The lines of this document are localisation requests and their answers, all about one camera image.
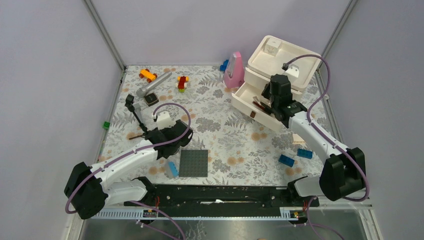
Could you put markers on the green clip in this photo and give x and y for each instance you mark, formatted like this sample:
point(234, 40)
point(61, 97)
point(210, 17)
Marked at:
point(106, 125)

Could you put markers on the cream lego brick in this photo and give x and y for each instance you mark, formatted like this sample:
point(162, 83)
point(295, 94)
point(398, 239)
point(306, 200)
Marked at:
point(297, 140)

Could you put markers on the blue lego brick right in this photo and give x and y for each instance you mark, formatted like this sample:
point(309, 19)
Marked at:
point(303, 153)

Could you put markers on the blue lego brick left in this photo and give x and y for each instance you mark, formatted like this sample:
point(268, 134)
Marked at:
point(286, 160)

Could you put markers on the grey lego baseplate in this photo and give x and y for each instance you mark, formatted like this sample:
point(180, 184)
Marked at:
point(193, 164)

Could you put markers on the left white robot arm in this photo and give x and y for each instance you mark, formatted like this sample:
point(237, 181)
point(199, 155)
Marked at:
point(92, 187)

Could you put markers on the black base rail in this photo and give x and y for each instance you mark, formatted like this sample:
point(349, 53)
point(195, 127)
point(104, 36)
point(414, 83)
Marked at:
point(223, 201)

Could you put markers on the blue grey lego brick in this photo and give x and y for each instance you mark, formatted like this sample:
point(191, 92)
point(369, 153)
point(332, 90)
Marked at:
point(171, 170)

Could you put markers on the cream three-drawer organizer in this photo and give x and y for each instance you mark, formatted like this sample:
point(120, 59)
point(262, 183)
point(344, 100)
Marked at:
point(276, 68)

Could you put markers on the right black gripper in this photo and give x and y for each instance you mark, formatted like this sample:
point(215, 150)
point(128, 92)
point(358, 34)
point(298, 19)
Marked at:
point(265, 92)

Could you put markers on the black square compact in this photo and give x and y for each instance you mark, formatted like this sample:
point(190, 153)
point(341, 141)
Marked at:
point(151, 99)

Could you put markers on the orange toy car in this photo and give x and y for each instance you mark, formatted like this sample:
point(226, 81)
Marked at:
point(146, 74)

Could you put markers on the dark red lipstick tube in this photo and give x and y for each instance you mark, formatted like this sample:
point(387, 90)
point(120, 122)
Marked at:
point(260, 106)

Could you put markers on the white cosmetic box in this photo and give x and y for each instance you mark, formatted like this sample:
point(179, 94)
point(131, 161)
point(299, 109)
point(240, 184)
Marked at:
point(272, 46)

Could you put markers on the blue toy brick back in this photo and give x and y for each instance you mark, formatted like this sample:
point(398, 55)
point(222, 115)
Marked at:
point(224, 65)

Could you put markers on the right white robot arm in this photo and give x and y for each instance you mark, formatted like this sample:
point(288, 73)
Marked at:
point(343, 170)

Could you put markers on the red yellow toy figure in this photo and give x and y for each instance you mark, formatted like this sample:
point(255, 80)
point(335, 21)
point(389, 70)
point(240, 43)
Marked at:
point(181, 83)

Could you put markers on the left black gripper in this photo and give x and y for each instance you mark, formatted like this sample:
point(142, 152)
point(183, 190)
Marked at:
point(165, 130)

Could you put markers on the black mini tripod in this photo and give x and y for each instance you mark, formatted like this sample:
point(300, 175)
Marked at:
point(129, 104)

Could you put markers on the grey microphone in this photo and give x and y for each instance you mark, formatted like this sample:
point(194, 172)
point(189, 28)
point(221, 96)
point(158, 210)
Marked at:
point(143, 91)

